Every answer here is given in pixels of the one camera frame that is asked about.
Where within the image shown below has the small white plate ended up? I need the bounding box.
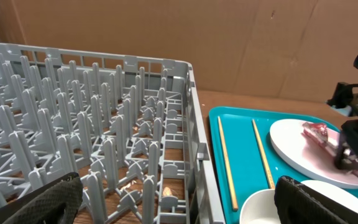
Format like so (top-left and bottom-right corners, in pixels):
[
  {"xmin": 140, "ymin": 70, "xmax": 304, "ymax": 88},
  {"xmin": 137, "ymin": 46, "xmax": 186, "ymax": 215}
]
[{"xmin": 301, "ymin": 180, "xmax": 358, "ymax": 213}]

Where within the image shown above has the wooden chopstick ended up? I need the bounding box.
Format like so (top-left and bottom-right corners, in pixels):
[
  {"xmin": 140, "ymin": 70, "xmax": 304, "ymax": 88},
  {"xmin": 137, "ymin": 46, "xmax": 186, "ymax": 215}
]
[
  {"xmin": 218, "ymin": 116, "xmax": 239, "ymax": 212},
  {"xmin": 252, "ymin": 119, "xmax": 275, "ymax": 189}
]

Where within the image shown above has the large white plate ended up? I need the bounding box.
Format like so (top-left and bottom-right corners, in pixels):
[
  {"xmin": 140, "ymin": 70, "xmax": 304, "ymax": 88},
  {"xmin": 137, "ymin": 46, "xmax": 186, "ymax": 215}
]
[{"xmin": 270, "ymin": 119, "xmax": 358, "ymax": 189}]

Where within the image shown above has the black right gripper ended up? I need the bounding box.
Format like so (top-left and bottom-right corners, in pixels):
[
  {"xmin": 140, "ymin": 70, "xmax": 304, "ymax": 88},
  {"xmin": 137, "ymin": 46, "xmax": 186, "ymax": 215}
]
[{"xmin": 274, "ymin": 82, "xmax": 358, "ymax": 224}]

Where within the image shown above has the white cup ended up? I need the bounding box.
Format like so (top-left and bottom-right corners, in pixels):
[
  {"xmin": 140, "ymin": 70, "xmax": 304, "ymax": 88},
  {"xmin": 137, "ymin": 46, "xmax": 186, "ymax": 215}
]
[{"xmin": 239, "ymin": 189, "xmax": 281, "ymax": 224}]

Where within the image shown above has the red snack wrapper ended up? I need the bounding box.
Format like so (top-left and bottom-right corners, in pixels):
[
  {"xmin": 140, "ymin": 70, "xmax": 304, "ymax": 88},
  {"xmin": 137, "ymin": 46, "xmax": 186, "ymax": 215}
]
[{"xmin": 302, "ymin": 122, "xmax": 358, "ymax": 178}]

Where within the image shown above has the grey dishwasher rack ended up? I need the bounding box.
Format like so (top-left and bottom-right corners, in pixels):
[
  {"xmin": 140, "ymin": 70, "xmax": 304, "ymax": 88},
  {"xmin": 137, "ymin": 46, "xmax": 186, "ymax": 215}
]
[{"xmin": 0, "ymin": 44, "xmax": 225, "ymax": 223}]

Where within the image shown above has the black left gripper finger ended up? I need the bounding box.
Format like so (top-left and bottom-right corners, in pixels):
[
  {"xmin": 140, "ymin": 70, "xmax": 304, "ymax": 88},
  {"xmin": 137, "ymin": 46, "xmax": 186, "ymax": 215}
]
[{"xmin": 0, "ymin": 172, "xmax": 83, "ymax": 224}]

